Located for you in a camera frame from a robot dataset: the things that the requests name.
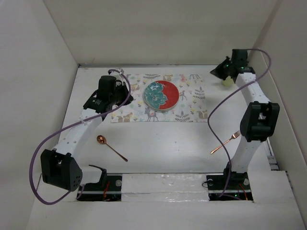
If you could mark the copper fork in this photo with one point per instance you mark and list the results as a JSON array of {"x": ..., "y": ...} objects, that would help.
[{"x": 234, "y": 136}]

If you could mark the pale yellow mug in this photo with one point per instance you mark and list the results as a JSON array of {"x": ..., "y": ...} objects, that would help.
[{"x": 228, "y": 82}]

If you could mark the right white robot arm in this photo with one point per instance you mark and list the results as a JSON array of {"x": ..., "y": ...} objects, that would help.
[{"x": 260, "y": 118}]

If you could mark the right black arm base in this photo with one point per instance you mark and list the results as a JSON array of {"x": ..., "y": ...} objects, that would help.
[{"x": 228, "y": 186}]

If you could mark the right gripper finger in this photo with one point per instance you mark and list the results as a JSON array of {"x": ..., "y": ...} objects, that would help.
[
  {"x": 216, "y": 72},
  {"x": 224, "y": 74}
]

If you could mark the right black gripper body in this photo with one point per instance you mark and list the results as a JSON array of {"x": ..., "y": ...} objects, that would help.
[{"x": 229, "y": 64}]

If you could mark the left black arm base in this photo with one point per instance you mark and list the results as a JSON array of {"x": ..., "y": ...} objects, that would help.
[{"x": 109, "y": 190}]

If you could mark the red and teal plate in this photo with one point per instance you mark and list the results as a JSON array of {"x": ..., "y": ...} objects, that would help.
[{"x": 161, "y": 95}]

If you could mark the floral white cloth napkin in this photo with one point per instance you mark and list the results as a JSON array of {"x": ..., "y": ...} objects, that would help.
[{"x": 190, "y": 107}]

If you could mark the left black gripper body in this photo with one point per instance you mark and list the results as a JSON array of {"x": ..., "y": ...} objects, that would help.
[{"x": 120, "y": 95}]

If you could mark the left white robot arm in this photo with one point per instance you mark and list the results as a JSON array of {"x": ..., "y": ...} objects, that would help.
[{"x": 59, "y": 165}]

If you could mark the copper spoon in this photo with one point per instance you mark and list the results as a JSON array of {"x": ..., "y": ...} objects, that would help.
[{"x": 102, "y": 140}]

